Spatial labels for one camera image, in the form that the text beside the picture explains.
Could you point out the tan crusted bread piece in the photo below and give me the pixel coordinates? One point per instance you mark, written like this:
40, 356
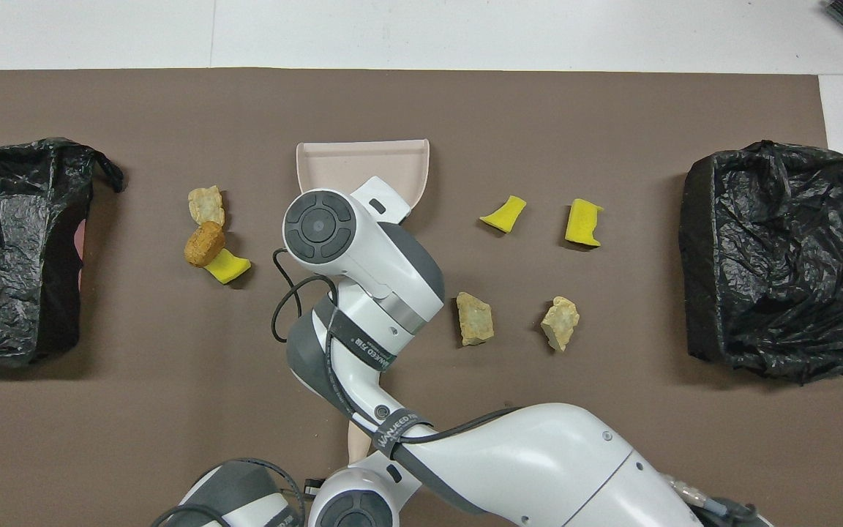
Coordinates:
475, 319

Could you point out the yellow sponge piece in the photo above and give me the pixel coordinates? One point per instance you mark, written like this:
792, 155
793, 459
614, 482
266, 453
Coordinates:
229, 268
582, 222
503, 214

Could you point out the beige plastic dustpan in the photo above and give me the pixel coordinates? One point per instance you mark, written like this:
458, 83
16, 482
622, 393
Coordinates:
363, 165

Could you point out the pale bread piece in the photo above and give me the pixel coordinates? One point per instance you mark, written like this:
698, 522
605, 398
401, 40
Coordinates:
560, 323

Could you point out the beige hand brush black bristles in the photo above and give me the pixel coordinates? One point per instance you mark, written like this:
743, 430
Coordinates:
358, 443

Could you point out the brown bread roll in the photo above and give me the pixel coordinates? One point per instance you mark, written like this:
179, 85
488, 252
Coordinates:
204, 244

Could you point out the pale bread chunk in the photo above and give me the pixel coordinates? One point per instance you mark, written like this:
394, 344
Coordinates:
206, 205

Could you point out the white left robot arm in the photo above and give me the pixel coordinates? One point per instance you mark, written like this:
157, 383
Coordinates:
238, 494

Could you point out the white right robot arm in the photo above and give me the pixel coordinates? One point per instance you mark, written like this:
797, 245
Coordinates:
363, 271

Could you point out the bin lined with black bag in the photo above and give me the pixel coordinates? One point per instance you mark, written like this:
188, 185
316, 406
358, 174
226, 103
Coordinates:
4, 249
780, 263

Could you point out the brown table mat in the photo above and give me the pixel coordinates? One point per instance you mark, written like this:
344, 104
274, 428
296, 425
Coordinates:
173, 110

